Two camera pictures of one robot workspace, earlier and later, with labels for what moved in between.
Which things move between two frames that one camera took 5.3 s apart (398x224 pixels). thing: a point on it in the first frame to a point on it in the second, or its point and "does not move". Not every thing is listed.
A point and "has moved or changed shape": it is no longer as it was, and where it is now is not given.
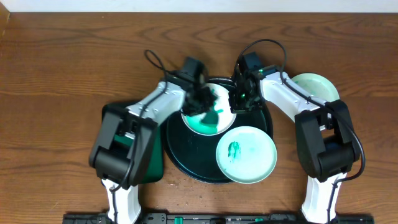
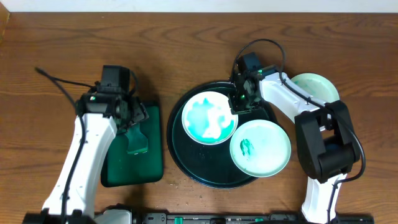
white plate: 316,85 does not move
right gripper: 236,107 does not move
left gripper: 199,101 to 137,115
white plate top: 226,118 has moved or changed shape
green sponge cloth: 208,122 has moved or changed shape
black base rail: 216,218 does not move
